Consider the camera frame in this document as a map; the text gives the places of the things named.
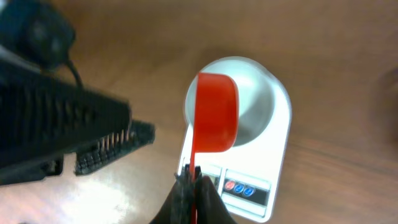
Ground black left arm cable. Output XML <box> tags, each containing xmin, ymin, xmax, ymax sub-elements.
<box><xmin>63</xmin><ymin>58</ymin><xmax>85</xmax><ymax>90</ymax></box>

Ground white round bowl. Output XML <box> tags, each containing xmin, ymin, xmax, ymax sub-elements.
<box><xmin>201</xmin><ymin>57</ymin><xmax>275</xmax><ymax>146</ymax></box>

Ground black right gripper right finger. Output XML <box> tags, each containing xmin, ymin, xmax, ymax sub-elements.
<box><xmin>195</xmin><ymin>166</ymin><xmax>237</xmax><ymax>224</ymax></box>

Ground red plastic measuring scoop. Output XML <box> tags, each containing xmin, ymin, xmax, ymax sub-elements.
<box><xmin>188</xmin><ymin>72</ymin><xmax>240</xmax><ymax>224</ymax></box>

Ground white digital kitchen scale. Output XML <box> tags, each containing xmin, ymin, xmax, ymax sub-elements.
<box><xmin>195</xmin><ymin>74</ymin><xmax>292</xmax><ymax>223</ymax></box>

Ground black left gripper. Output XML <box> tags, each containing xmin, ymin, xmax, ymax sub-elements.
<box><xmin>1</xmin><ymin>62</ymin><xmax>155</xmax><ymax>185</ymax></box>

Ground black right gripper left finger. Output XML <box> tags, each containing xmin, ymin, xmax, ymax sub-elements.
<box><xmin>149</xmin><ymin>165</ymin><xmax>195</xmax><ymax>224</ymax></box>

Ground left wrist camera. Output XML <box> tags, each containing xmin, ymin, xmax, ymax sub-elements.
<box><xmin>1</xmin><ymin>0</ymin><xmax>75</xmax><ymax>69</ymax></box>

